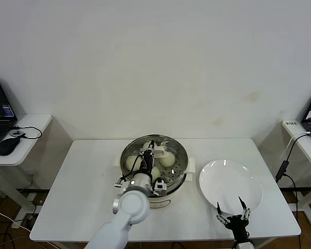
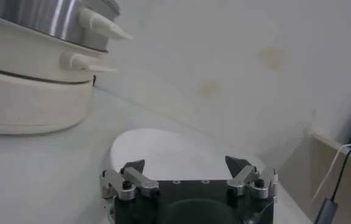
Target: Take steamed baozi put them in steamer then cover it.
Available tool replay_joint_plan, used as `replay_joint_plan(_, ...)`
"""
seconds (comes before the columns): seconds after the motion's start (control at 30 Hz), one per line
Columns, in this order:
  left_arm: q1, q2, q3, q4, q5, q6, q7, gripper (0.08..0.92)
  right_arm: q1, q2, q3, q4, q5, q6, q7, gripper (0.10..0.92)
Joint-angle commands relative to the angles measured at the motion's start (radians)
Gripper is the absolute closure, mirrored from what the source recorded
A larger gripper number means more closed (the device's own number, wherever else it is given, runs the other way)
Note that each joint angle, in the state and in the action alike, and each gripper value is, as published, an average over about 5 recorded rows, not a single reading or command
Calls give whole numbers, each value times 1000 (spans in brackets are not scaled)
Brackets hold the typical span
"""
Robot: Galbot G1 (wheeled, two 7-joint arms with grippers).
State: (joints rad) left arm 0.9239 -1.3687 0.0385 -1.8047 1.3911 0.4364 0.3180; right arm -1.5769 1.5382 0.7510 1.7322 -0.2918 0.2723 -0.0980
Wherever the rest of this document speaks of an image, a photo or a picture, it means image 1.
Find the black computer mouse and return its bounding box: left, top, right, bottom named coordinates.
left=0, top=137, right=19, bottom=156

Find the white round plate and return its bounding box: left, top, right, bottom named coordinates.
left=199, top=159, right=263, bottom=216

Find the perforated steel steamer basket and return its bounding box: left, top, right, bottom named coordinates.
left=120, top=134, right=189, bottom=191

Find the white laptop cable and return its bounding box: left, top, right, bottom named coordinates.
left=281, top=131, right=311, bottom=160

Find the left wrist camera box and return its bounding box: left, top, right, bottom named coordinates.
left=154, top=181, right=168, bottom=197

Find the white rounded side table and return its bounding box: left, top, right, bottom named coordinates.
left=0, top=114, right=53, bottom=229

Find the white side table with label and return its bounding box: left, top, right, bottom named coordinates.
left=281, top=119, right=311, bottom=227

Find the small black patterned dongle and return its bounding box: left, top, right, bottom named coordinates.
left=9, top=130, right=26, bottom=140

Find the black looped laptop cable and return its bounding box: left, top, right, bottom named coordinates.
left=12, top=125, right=43, bottom=140

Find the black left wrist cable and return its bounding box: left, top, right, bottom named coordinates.
left=118, top=154, right=149, bottom=184

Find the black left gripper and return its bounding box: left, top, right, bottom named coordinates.
left=140, top=140, right=157, bottom=173

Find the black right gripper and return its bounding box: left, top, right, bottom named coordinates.
left=216, top=196, right=251, bottom=241

